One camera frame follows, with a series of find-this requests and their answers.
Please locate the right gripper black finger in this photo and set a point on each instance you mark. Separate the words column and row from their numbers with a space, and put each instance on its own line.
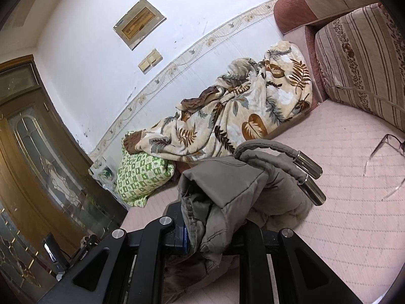
column 177, row 239

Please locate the olive grey padded jacket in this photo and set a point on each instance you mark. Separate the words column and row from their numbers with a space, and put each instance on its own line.
column 260, row 182

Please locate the green white patterned pillow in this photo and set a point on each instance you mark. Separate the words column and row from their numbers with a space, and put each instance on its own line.
column 139, row 175

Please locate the floral plastic bag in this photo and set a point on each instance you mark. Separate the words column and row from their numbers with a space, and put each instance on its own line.
column 103, row 175

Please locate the brown wooden glass door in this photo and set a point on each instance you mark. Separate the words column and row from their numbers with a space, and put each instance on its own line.
column 46, row 186

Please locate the beige leaf pattern blanket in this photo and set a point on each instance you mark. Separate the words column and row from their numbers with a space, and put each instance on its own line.
column 249, row 102

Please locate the striped floral brown cushion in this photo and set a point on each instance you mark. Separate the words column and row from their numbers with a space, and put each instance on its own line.
column 361, row 61

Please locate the beige double wall switch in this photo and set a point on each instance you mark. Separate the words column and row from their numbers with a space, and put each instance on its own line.
column 150, row 61

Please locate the clear frame eyeglasses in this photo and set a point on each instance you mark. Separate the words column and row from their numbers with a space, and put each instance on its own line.
column 386, row 165

